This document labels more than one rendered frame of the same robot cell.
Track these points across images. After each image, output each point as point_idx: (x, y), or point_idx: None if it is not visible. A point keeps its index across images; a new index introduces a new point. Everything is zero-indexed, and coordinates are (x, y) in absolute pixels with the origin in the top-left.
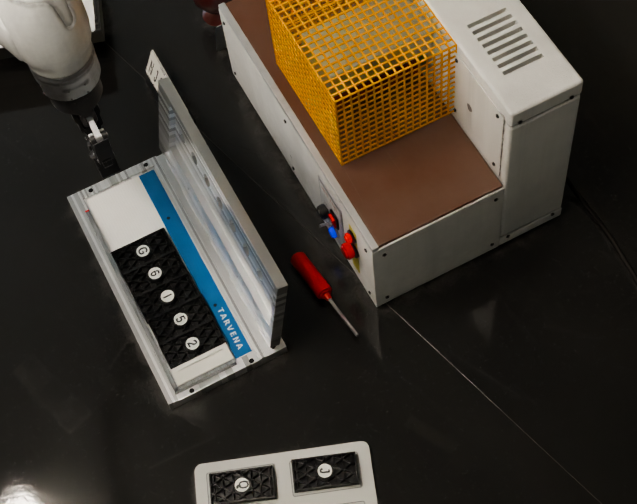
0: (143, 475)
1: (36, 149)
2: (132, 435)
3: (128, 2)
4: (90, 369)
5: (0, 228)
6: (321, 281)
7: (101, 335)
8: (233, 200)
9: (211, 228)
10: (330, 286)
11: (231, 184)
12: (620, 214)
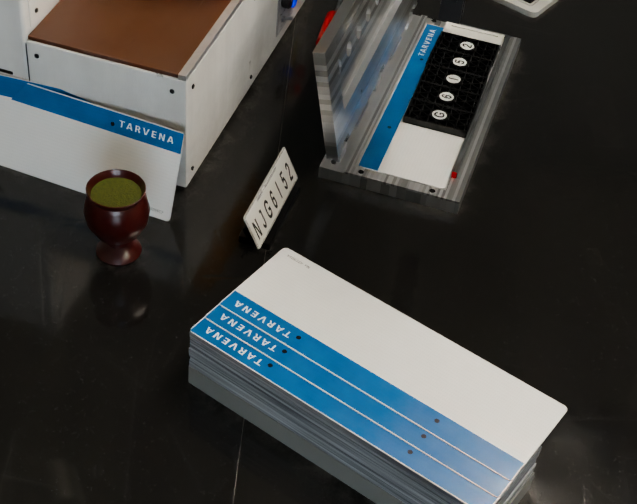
0: (575, 37)
1: (441, 280)
2: (561, 57)
3: (180, 340)
4: (556, 106)
5: (542, 244)
6: (329, 15)
7: (526, 117)
8: None
9: (378, 55)
10: (321, 26)
11: (304, 125)
12: None
